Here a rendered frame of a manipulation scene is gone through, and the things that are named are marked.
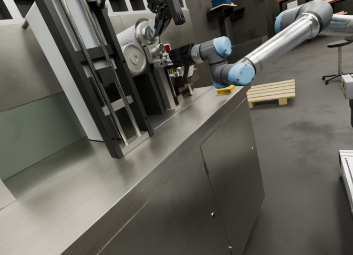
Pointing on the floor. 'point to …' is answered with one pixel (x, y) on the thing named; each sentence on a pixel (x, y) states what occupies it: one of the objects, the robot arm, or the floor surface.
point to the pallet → (271, 92)
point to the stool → (338, 59)
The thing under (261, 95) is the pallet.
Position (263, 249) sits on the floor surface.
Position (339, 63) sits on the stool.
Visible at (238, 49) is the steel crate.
